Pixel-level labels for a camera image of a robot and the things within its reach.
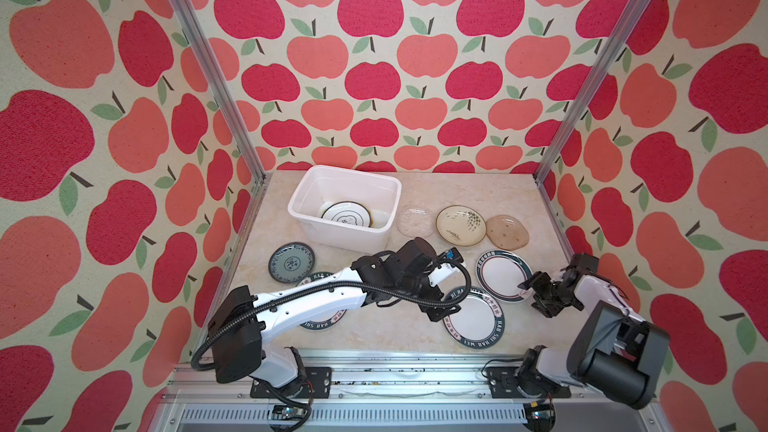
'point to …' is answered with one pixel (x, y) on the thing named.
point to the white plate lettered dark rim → (480, 322)
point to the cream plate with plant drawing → (461, 225)
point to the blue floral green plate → (291, 262)
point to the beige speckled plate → (506, 232)
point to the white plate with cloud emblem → (348, 212)
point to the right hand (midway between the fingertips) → (534, 294)
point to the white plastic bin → (316, 187)
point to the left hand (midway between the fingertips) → (454, 296)
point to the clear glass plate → (415, 220)
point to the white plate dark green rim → (500, 273)
